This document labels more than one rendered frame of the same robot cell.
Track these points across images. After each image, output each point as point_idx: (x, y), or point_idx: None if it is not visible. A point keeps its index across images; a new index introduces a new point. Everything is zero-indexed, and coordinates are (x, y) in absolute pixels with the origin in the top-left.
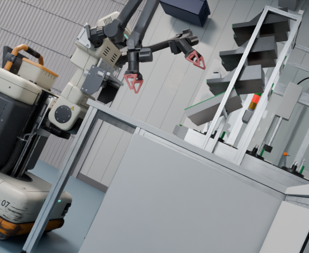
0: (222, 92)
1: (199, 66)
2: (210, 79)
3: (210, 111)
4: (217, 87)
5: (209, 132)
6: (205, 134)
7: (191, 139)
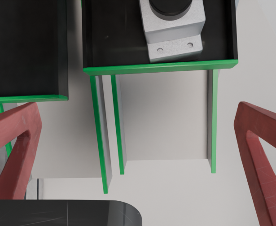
0: (10, 36)
1: (16, 188)
2: (235, 38)
3: (159, 85)
4: (139, 30)
5: None
6: None
7: (33, 197)
